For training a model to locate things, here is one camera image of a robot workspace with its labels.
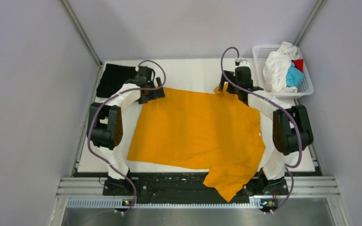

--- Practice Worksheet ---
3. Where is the orange t shirt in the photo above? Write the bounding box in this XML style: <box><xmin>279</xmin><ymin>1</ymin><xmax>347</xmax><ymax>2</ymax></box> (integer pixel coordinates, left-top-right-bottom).
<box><xmin>127</xmin><ymin>88</ymin><xmax>265</xmax><ymax>202</ymax></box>

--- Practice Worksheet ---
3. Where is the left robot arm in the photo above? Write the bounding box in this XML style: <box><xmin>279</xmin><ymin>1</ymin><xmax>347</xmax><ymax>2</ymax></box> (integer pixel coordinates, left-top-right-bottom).
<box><xmin>87</xmin><ymin>66</ymin><xmax>165</xmax><ymax>195</ymax></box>

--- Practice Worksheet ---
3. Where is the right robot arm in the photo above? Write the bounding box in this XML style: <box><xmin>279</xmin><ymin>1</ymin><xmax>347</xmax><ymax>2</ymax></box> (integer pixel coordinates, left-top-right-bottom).
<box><xmin>218</xmin><ymin>66</ymin><xmax>313</xmax><ymax>195</ymax></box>

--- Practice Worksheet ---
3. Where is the white plastic basket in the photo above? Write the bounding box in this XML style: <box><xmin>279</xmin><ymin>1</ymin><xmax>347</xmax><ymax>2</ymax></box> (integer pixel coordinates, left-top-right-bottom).
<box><xmin>252</xmin><ymin>44</ymin><xmax>314</xmax><ymax>99</ymax></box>

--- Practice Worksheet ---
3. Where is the folded black t shirt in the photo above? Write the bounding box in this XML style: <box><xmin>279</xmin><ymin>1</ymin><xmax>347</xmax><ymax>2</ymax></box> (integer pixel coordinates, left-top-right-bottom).
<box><xmin>96</xmin><ymin>64</ymin><xmax>136</xmax><ymax>98</ymax></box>

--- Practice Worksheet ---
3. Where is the white t shirt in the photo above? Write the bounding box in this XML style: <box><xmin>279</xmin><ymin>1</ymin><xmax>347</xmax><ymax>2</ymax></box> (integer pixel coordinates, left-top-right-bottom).
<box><xmin>263</xmin><ymin>41</ymin><xmax>300</xmax><ymax>93</ymax></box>

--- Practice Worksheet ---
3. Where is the light blue t shirt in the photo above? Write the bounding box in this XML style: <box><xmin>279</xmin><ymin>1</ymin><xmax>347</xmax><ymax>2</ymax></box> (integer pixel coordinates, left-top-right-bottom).
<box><xmin>286</xmin><ymin>63</ymin><xmax>304</xmax><ymax>88</ymax></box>

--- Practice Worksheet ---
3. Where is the red t shirt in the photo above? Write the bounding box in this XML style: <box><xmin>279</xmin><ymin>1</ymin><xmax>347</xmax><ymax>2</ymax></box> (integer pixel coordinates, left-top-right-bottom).
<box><xmin>292</xmin><ymin>59</ymin><xmax>304</xmax><ymax>73</ymax></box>

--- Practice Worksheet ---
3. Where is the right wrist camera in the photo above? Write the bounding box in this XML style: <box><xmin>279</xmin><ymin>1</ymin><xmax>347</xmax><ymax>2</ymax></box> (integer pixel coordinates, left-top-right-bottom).
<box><xmin>235</xmin><ymin>57</ymin><xmax>251</xmax><ymax>68</ymax></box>

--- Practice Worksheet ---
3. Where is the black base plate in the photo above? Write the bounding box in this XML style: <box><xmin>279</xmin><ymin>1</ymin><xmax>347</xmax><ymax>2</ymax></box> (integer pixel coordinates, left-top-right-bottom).
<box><xmin>103</xmin><ymin>172</ymin><xmax>289</xmax><ymax>204</ymax></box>

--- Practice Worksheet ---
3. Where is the aluminium frame rail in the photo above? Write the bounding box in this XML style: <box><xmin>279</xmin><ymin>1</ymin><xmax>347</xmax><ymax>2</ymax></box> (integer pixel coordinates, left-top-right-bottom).
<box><xmin>290</xmin><ymin>176</ymin><xmax>340</xmax><ymax>198</ymax></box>

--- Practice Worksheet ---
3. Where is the white slotted cable duct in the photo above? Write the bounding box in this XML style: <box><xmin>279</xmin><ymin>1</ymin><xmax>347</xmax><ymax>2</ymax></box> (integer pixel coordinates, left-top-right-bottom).
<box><xmin>67</xmin><ymin>198</ymin><xmax>276</xmax><ymax>210</ymax></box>

